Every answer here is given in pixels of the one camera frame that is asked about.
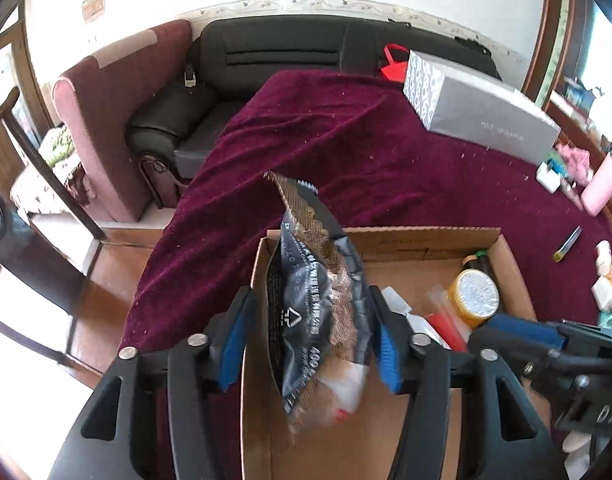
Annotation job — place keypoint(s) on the wall plaque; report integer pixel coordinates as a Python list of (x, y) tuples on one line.
[(93, 5)]

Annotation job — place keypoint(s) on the maroon armchair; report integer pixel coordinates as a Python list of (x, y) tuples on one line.
[(101, 125)]

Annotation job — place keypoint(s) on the wooden chair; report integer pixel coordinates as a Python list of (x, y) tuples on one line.
[(51, 180)]

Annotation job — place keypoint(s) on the cardboard box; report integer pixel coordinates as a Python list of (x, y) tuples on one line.
[(436, 260)]

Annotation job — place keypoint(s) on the red bag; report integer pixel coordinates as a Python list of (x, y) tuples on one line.
[(393, 70)]

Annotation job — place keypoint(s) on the white usb charger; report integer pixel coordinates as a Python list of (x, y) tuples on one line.
[(547, 177)]

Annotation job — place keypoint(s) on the black marker yellow cap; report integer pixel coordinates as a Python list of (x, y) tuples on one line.
[(568, 242)]

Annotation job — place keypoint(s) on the red packet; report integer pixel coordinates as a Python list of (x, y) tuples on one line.
[(448, 332)]

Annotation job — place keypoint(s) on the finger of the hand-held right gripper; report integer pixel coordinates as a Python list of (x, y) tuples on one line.
[(526, 330), (506, 347)]

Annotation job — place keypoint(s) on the white plastic bottle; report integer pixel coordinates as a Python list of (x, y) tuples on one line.
[(603, 257)]

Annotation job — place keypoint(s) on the maroon velvet tablecloth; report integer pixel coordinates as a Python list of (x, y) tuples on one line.
[(336, 135)]

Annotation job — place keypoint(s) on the black sofa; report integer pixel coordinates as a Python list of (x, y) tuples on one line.
[(286, 50)]

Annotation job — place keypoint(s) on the black snack packet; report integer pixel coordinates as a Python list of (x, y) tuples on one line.
[(311, 310)]

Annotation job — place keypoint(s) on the pink thermos bottle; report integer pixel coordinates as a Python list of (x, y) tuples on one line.
[(601, 187)]

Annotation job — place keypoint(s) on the yellow jar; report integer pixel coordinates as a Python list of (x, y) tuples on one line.
[(475, 297)]

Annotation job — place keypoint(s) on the crumpled cloth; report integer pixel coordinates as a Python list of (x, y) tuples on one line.
[(576, 160)]

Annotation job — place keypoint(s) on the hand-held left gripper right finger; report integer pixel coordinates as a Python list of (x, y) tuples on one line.
[(388, 355)]

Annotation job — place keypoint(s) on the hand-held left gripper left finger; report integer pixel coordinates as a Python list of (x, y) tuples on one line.
[(236, 345)]

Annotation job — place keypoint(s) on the small blue packet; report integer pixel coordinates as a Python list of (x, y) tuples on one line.
[(557, 167)]

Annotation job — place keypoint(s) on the brown handbag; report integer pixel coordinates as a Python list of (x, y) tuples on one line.
[(161, 180)]

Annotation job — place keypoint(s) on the long grey box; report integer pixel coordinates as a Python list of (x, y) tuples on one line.
[(486, 115)]

